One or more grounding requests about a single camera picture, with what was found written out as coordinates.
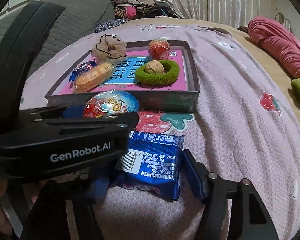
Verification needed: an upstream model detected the blue Kinder egg toy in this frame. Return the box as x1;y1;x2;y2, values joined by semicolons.
83;90;139;118

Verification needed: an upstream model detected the dark blue snack packet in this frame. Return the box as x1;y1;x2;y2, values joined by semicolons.
115;131;184;201

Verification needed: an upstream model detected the yellow biscuit roll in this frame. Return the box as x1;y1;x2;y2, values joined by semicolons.
72;62;115;93

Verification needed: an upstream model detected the brown walnut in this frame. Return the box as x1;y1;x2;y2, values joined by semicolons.
145;60;164;75

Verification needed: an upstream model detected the green fuzzy hair ring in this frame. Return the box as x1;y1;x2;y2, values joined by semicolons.
135;59;180;86

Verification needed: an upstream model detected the blue Oreo cookie packet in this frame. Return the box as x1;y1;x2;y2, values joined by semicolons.
69;60;97;82

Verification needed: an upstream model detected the beige sheer hair scrunchie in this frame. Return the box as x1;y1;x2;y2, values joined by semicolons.
91;34;127;65

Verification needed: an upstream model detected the red egg toy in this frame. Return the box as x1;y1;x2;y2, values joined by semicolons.
148;38;171;60

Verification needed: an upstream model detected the pink Chinese workbook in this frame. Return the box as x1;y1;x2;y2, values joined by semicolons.
51;49;189;96

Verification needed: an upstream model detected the grey shallow box tray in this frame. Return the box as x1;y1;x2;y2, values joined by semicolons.
45;40;200;113

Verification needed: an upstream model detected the pink strawberry print blanket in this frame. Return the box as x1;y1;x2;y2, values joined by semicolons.
20;23;300;240

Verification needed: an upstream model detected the dark floral cushion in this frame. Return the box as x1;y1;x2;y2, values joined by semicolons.
94;18;127;33

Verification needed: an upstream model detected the pile of clothes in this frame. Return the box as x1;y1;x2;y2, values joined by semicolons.
110;0;179;20

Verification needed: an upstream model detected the grey quilted headboard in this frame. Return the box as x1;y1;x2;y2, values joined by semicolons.
0;0;116;78

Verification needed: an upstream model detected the beige bed sheet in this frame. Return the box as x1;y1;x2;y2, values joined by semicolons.
124;17;300;123

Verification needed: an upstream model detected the pink rolled quilt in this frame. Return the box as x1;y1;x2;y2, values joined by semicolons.
248;16;300;79

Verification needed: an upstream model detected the white radiator with cable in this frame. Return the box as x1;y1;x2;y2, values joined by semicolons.
275;12;292;31

